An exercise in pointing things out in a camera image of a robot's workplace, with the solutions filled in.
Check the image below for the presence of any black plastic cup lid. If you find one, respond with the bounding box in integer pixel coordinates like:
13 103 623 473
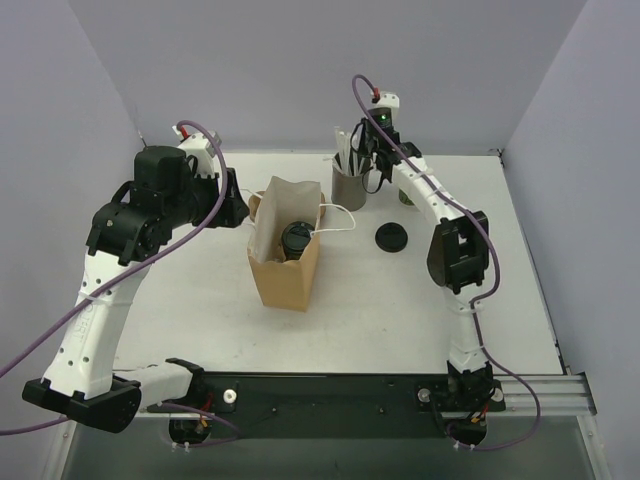
281 221 315 261

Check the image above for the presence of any brown paper bag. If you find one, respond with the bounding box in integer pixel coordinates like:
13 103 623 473
247 176 356 312

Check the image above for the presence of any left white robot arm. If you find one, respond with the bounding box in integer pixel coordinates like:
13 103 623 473
22 140 248 433

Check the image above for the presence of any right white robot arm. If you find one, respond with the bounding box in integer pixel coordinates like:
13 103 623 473
358 107 489 376

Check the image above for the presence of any wrapped white straw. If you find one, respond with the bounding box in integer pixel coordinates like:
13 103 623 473
334 126 351 176
351 150 365 176
324 153 344 174

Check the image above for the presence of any grey cylindrical straw holder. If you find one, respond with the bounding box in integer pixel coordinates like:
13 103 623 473
331 160 371 211

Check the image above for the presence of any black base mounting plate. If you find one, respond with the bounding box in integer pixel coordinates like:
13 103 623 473
165 372 506 444

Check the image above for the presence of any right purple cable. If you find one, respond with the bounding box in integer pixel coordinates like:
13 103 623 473
351 74 544 451

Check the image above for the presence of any aluminium rail frame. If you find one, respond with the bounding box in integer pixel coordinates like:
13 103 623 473
60 369 598 420

